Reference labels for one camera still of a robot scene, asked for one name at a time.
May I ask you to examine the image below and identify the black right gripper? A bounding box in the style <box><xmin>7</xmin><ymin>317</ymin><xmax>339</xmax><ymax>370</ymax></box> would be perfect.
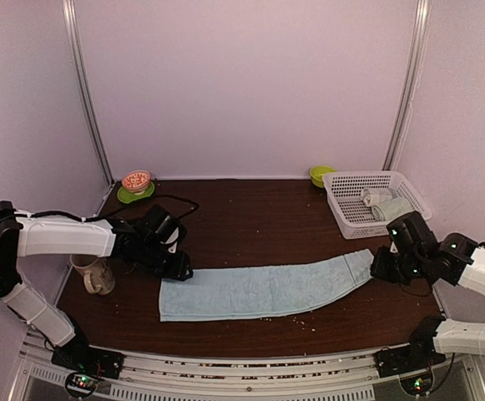
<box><xmin>371</xmin><ymin>246</ymin><xmax>427</xmax><ymax>286</ymax></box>

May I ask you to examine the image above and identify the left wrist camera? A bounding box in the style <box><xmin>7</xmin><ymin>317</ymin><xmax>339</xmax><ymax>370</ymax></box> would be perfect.
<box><xmin>167</xmin><ymin>238</ymin><xmax>179</xmax><ymax>253</ymax></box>

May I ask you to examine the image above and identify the red patterned small bowl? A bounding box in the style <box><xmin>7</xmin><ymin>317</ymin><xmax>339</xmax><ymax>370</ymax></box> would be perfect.
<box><xmin>122</xmin><ymin>170</ymin><xmax>151</xmax><ymax>193</ymax></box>

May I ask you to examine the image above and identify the green saucer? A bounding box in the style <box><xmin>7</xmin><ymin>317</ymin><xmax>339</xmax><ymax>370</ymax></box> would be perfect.
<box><xmin>117</xmin><ymin>181</ymin><xmax>155</xmax><ymax>205</ymax></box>

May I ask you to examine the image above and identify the beige printed mug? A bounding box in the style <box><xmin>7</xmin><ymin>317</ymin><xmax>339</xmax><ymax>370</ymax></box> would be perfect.
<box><xmin>69</xmin><ymin>255</ymin><xmax>116</xmax><ymax>296</ymax></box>

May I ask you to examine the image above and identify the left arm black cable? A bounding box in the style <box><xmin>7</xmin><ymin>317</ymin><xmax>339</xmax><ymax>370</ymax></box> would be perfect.
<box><xmin>16</xmin><ymin>194</ymin><xmax>200</xmax><ymax>222</ymax></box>

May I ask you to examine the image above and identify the white perforated plastic basket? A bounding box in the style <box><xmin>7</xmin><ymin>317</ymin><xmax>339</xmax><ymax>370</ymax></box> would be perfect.
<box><xmin>322</xmin><ymin>171</ymin><xmax>432</xmax><ymax>239</ymax></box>

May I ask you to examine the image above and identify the rolled towel in basket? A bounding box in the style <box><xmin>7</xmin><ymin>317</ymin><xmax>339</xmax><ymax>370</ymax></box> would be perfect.
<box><xmin>360</xmin><ymin>188</ymin><xmax>397</xmax><ymax>207</ymax></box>

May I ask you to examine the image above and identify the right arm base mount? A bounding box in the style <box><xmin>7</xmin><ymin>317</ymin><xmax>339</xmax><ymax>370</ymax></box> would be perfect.
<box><xmin>373</xmin><ymin>336</ymin><xmax>447</xmax><ymax>398</ymax></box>

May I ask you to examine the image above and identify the lime green bowl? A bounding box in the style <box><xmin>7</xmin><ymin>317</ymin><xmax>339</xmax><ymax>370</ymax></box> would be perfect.
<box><xmin>309</xmin><ymin>165</ymin><xmax>336</xmax><ymax>188</ymax></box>

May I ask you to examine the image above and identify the front aluminium rail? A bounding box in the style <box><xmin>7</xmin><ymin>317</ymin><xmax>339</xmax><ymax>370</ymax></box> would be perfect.
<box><xmin>16</xmin><ymin>327</ymin><xmax>485</xmax><ymax>401</ymax></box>

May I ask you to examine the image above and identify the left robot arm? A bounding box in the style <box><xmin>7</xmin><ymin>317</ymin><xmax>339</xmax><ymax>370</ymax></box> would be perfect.
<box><xmin>0</xmin><ymin>200</ymin><xmax>193</xmax><ymax>371</ymax></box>

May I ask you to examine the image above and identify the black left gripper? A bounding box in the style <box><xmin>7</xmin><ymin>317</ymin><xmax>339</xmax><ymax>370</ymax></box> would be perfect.
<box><xmin>139</xmin><ymin>240</ymin><xmax>193</xmax><ymax>282</ymax></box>

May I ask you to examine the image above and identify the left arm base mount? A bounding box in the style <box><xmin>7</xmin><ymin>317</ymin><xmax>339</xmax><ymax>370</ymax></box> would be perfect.
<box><xmin>51</xmin><ymin>317</ymin><xmax>125</xmax><ymax>400</ymax></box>

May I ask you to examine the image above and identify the left aluminium corner post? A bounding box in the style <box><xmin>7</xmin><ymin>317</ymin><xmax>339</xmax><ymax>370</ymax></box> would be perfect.
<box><xmin>62</xmin><ymin>0</ymin><xmax>115</xmax><ymax>185</ymax></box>

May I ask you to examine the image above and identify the light blue towel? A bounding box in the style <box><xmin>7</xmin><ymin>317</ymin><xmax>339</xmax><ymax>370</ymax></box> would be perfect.
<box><xmin>159</xmin><ymin>249</ymin><xmax>373</xmax><ymax>322</ymax></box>

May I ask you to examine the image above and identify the aluminium corner post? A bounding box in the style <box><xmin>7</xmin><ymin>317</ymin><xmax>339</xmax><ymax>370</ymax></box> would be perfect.
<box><xmin>62</xmin><ymin>0</ymin><xmax>115</xmax><ymax>185</ymax></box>
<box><xmin>382</xmin><ymin>0</ymin><xmax>432</xmax><ymax>170</ymax></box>

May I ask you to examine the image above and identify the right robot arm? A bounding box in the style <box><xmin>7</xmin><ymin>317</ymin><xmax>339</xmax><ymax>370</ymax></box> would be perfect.
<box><xmin>370</xmin><ymin>211</ymin><xmax>485</xmax><ymax>369</ymax></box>

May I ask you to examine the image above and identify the mint green panda towel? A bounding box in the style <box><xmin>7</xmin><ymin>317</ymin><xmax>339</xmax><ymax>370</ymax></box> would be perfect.
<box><xmin>371</xmin><ymin>197</ymin><xmax>413</xmax><ymax>221</ymax></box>

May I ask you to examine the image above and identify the right aluminium corner post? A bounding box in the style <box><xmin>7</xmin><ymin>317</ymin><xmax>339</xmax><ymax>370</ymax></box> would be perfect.
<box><xmin>382</xmin><ymin>0</ymin><xmax>432</xmax><ymax>170</ymax></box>

